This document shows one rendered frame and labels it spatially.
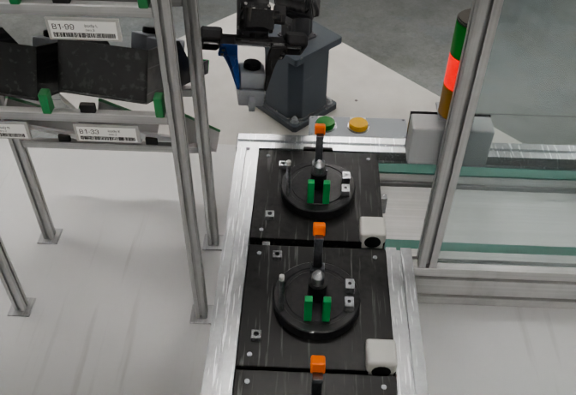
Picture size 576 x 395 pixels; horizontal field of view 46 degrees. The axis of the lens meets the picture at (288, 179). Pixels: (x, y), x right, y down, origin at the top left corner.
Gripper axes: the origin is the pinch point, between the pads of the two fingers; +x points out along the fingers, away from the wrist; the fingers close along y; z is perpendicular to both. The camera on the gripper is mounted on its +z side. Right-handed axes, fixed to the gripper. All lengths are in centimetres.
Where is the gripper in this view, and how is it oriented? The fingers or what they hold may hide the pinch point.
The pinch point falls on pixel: (252, 69)
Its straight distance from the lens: 118.1
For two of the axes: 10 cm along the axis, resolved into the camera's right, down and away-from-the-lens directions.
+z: 1.7, -1.0, -9.8
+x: -0.1, 9.9, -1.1
